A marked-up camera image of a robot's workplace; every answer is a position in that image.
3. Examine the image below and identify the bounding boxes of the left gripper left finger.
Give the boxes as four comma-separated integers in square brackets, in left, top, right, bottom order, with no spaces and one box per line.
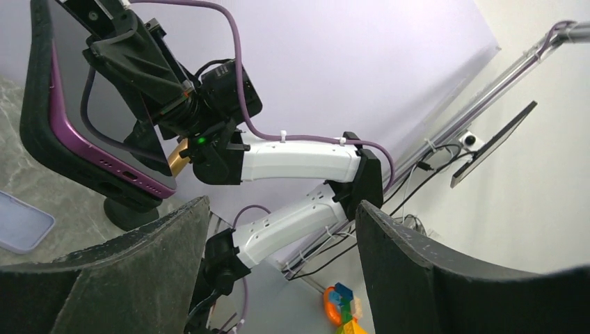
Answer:
[1,197,209,333]

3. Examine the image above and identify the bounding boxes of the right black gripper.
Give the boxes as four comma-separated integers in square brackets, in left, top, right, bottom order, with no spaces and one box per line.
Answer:
[62,1,212,138]

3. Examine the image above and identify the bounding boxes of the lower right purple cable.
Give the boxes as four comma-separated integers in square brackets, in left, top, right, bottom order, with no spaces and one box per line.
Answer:
[228,205,273,334]

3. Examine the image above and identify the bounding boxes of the black monitor on pole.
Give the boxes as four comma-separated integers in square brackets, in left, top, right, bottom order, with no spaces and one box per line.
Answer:
[450,101,538,189]

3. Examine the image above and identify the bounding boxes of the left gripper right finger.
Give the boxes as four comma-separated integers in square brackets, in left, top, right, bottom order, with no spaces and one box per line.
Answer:
[356,201,589,333]

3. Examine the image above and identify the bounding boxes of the lavender phone case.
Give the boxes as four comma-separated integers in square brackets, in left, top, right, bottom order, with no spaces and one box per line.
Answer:
[1,191,55,255]

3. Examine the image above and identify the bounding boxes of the purple cable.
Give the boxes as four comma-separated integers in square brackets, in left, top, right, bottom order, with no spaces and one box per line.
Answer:
[129,0,397,192]
[228,205,273,334]

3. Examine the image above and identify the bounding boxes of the black phone dark case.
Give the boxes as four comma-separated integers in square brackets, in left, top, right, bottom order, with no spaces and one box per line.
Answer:
[19,1,163,212]

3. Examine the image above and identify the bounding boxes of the black microphone stand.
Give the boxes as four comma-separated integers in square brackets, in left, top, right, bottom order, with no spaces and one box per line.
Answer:
[103,198,159,232]

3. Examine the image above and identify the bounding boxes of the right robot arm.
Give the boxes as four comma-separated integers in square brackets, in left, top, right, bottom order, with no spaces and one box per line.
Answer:
[89,1,378,219]

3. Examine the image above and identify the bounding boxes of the colourful toy blocks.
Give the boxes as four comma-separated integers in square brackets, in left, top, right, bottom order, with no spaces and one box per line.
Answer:
[323,283,368,334]

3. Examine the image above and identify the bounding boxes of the purple smartphone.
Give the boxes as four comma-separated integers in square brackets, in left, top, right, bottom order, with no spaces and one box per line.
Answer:
[47,1,176,199]

